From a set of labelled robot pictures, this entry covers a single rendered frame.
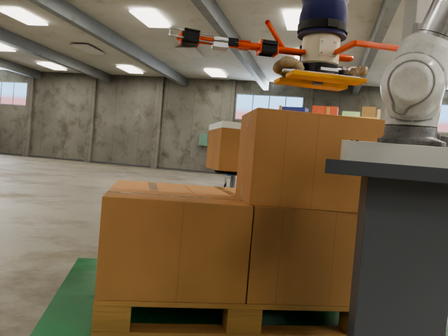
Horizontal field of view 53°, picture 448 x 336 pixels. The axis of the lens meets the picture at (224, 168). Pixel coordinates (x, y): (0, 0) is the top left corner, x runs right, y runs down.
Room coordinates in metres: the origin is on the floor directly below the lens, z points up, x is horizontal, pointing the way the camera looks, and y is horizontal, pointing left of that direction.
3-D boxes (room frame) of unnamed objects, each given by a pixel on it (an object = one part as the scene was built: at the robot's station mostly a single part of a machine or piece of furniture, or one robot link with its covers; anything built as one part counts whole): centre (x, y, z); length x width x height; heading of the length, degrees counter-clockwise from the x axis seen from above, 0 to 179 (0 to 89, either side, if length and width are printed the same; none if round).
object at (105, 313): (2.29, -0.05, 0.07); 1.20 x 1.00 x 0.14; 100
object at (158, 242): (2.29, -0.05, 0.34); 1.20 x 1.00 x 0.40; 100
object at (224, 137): (3.92, -0.09, 0.82); 0.60 x 0.40 x 0.40; 12
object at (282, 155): (2.05, -0.39, 0.74); 0.60 x 0.40 x 0.40; 97
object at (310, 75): (1.97, -0.41, 1.13); 0.34 x 0.10 x 0.05; 100
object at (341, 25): (2.06, -0.40, 1.35); 0.23 x 0.23 x 0.04
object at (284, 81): (2.15, -0.38, 1.13); 0.34 x 0.10 x 0.05; 100
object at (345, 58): (1.91, -0.22, 1.23); 0.93 x 0.30 x 0.04; 100
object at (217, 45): (1.98, 0.06, 1.23); 0.07 x 0.07 x 0.04; 10
